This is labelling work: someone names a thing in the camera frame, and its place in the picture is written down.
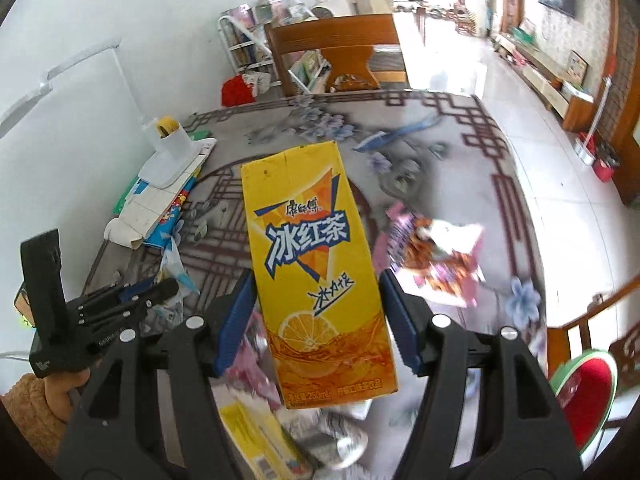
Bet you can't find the colourful children's book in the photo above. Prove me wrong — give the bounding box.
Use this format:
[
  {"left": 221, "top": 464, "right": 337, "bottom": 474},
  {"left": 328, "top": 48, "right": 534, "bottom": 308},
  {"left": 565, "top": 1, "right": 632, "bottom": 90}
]
[{"left": 142, "top": 175, "right": 201, "bottom": 251}]

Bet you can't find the small wooden chair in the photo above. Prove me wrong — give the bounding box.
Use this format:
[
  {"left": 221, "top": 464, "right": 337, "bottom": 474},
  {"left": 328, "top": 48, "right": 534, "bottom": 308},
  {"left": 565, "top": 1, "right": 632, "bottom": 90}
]
[{"left": 452, "top": 0, "right": 482, "bottom": 36}]

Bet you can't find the long television cabinet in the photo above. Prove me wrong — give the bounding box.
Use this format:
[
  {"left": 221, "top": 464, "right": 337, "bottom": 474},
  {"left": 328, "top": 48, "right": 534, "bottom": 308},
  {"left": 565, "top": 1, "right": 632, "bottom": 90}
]
[{"left": 492, "top": 30, "right": 601, "bottom": 131}]

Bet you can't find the red bucket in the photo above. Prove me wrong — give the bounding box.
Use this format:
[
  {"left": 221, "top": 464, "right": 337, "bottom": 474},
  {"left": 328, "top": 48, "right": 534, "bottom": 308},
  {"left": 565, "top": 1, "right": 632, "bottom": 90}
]
[{"left": 592, "top": 142, "right": 621, "bottom": 183}]

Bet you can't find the pink wrapper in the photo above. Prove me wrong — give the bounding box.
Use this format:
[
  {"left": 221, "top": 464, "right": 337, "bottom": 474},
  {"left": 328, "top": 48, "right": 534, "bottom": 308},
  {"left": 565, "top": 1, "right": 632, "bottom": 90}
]
[{"left": 227, "top": 332, "right": 283, "bottom": 411}]

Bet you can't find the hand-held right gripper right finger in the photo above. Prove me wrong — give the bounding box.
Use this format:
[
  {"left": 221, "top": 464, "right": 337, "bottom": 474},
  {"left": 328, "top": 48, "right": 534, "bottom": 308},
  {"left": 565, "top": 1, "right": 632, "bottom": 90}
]
[{"left": 378, "top": 269, "right": 586, "bottom": 480}]

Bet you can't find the crushed printed paper cup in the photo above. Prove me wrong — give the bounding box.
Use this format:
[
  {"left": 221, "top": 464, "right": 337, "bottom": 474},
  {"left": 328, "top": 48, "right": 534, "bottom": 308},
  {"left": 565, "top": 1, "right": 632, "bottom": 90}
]
[{"left": 295, "top": 410, "right": 369, "bottom": 472}]

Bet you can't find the plain backed wooden chair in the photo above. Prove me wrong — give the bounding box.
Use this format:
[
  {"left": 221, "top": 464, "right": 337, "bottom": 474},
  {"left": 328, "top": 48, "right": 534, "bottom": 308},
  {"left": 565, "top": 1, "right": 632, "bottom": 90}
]
[{"left": 263, "top": 12, "right": 410, "bottom": 97}]

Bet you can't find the person's left forearm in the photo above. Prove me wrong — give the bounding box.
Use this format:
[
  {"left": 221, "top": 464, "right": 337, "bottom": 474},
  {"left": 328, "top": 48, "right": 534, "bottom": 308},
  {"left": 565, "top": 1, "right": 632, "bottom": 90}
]
[{"left": 0, "top": 374, "right": 68, "bottom": 467}]

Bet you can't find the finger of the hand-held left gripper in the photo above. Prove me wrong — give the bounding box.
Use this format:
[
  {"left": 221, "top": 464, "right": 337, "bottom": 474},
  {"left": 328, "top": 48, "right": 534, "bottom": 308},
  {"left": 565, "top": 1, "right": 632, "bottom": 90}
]
[
  {"left": 79, "top": 278, "right": 180, "bottom": 333},
  {"left": 74, "top": 279, "right": 157, "bottom": 315}
]

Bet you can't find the pink snack packet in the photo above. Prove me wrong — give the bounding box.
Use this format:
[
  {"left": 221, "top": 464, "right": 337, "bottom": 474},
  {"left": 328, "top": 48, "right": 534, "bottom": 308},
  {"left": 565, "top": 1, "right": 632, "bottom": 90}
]
[{"left": 385, "top": 202, "right": 487, "bottom": 308}]

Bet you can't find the grey sofa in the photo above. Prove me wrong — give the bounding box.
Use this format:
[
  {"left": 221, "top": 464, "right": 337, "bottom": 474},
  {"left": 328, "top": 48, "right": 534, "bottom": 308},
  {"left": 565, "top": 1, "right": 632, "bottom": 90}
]
[{"left": 312, "top": 0, "right": 396, "bottom": 18}]

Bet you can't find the person's left hand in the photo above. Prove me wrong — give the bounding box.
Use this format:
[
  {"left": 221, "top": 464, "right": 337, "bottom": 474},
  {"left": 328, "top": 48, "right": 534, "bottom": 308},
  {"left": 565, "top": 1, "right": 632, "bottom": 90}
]
[{"left": 44, "top": 366, "right": 94, "bottom": 423}]

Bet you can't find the yellow flat box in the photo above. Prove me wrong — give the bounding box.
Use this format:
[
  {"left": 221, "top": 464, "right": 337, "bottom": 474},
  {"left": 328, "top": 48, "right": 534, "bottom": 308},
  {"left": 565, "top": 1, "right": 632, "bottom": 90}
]
[{"left": 220, "top": 400, "right": 313, "bottom": 480}]

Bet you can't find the carved wooden chair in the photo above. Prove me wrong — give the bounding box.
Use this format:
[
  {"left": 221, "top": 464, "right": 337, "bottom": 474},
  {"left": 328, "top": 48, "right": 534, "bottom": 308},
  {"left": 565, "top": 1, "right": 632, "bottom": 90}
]
[{"left": 545, "top": 275, "right": 640, "bottom": 396}]

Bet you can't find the white wire bookshelf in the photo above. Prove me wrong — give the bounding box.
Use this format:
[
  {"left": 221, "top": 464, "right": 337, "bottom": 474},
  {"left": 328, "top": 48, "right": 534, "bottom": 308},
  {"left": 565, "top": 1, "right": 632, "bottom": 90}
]
[{"left": 217, "top": 0, "right": 321, "bottom": 96}]

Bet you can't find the white mop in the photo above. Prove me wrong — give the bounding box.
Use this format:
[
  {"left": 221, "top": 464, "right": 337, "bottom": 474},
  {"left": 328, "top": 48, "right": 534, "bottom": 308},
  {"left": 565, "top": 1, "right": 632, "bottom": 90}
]
[{"left": 574, "top": 57, "right": 613, "bottom": 166}]

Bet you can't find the blue white wrapper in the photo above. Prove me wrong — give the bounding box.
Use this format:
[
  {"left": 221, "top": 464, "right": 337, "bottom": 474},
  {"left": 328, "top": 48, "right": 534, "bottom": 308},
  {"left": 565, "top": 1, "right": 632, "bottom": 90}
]
[{"left": 150, "top": 237, "right": 201, "bottom": 296}]

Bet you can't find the floral printed tablecloth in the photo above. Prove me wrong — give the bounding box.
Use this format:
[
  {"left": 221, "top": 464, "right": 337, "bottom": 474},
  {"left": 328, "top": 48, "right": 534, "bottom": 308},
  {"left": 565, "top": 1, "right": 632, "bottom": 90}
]
[{"left": 82, "top": 87, "right": 551, "bottom": 480}]

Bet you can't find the red bag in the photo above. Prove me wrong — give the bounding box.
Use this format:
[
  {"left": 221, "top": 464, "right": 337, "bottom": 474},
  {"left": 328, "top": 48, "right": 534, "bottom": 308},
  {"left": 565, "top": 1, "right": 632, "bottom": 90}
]
[{"left": 221, "top": 72, "right": 273, "bottom": 107}]

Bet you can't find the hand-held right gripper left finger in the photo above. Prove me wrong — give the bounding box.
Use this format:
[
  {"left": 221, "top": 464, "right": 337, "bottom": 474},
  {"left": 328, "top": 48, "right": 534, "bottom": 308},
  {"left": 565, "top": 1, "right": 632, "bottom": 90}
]
[{"left": 59, "top": 270, "right": 258, "bottom": 480}]

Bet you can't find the framed geometric picture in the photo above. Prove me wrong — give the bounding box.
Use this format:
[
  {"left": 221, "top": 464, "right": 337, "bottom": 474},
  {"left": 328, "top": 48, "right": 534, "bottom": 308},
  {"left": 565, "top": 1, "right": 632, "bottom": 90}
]
[{"left": 565, "top": 50, "right": 591, "bottom": 85}]

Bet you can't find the yellow drink carton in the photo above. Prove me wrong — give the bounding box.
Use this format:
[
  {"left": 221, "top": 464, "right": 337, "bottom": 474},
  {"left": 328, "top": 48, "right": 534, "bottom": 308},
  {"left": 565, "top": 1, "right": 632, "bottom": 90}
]
[{"left": 241, "top": 141, "right": 401, "bottom": 410}]

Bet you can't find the white coffee table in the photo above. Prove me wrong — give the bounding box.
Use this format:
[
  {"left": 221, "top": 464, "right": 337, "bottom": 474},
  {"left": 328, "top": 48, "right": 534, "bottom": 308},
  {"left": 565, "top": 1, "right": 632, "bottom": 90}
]
[{"left": 427, "top": 62, "right": 488, "bottom": 98}]

